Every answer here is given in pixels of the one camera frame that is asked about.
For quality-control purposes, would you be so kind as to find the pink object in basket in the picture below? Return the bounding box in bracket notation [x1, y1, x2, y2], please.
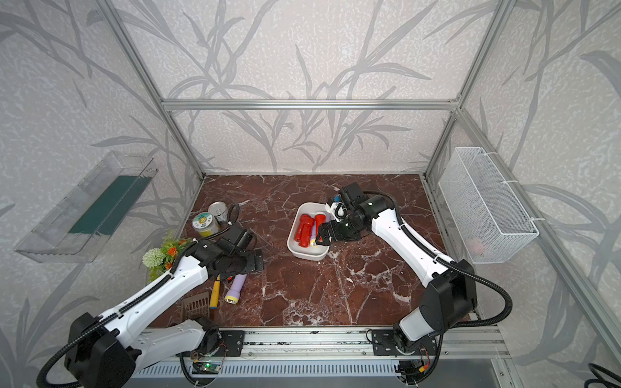
[466, 238, 490, 258]

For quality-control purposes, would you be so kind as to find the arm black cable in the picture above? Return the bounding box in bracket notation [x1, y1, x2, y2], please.
[36, 203, 244, 388]
[368, 191, 514, 328]

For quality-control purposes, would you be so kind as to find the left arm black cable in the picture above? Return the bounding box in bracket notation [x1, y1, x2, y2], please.
[36, 203, 244, 388]

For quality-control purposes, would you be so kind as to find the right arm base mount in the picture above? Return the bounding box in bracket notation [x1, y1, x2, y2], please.
[369, 329, 438, 357]

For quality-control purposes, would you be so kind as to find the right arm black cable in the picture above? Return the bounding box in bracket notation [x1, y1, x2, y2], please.
[368, 191, 514, 328]

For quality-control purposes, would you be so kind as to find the green label round tin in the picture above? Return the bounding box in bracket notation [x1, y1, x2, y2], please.
[192, 212, 220, 237]

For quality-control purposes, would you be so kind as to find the silver round tin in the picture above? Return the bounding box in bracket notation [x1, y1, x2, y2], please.
[208, 201, 229, 223]

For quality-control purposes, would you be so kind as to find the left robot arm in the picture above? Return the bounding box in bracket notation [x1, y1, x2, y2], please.
[64, 223, 263, 387]

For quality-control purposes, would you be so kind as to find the artificial flower plant pot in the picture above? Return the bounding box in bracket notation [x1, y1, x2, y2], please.
[142, 231, 192, 282]

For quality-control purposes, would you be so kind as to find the brown plastic comb grid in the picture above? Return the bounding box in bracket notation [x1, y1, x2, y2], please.
[181, 291, 210, 321]

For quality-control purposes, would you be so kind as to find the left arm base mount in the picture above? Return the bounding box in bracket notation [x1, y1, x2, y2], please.
[178, 330, 246, 360]

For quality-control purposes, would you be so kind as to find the white plastic storage box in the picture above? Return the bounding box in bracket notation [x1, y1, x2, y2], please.
[287, 202, 331, 261]

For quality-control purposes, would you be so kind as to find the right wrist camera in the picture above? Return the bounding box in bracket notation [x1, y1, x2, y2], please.
[325, 195, 347, 221]

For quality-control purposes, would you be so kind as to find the purple flashlight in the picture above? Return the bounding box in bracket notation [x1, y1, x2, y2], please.
[310, 226, 317, 246]
[224, 274, 247, 305]

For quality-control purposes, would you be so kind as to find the white wire mesh basket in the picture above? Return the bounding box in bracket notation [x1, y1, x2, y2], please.
[438, 147, 539, 264]

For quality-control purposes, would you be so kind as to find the clear acrylic wall shelf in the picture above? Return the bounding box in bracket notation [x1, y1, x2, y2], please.
[16, 151, 158, 264]

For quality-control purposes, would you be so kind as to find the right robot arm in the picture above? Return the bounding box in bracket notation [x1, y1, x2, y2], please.
[317, 183, 477, 351]

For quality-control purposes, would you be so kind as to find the yellow toy shovel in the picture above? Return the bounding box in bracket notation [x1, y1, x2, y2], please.
[209, 276, 221, 310]

